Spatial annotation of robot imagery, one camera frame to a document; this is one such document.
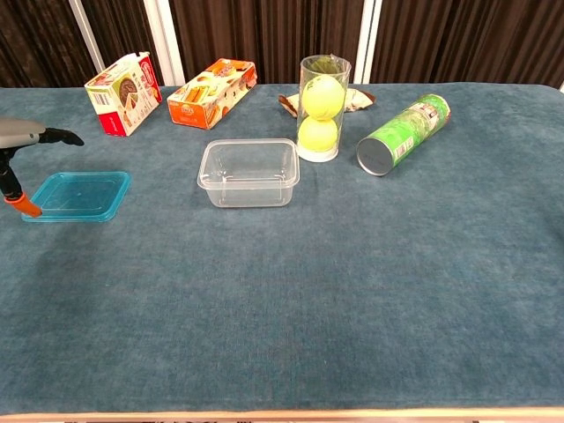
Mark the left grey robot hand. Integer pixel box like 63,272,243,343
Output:
0,116,85,219

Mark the blue plastic lid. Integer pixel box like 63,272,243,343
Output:
21,171,132,224

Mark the clear plastic container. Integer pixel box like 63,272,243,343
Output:
197,138,301,209

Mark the dark brown curtain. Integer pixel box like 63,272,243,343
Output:
81,0,164,85
0,0,96,88
169,0,367,85
369,0,564,92

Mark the red white snack box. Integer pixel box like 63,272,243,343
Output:
84,51,163,137

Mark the orange biscuit box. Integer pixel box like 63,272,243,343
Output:
167,58,258,131

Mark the yellow tennis ball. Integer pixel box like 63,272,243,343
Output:
301,74,345,121
297,115,338,153

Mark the teal table cloth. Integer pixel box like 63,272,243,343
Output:
0,82,564,415

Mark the clear tennis ball tube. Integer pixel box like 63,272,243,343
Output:
296,55,353,164

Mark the white brown snack wrapper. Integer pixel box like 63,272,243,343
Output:
278,87,377,119

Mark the green chips can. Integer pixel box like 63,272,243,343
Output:
355,93,452,177

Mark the white frame pole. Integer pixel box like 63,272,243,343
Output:
143,0,186,87
68,0,107,76
354,0,382,85

